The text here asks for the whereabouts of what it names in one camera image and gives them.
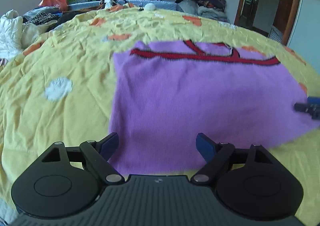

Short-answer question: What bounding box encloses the blue grey mattress edge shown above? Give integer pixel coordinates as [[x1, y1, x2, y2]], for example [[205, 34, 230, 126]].
[[67, 0, 186, 13]]

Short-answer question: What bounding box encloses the white quilted blanket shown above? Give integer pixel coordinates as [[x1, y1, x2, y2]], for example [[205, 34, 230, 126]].
[[1, 10, 57, 61]]

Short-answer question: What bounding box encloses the wooden door frame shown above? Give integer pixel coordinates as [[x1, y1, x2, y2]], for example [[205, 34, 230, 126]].
[[234, 0, 301, 45]]

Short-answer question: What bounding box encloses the purple sweater red trim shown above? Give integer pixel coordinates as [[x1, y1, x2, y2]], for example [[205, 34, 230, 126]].
[[109, 40, 319, 175]]

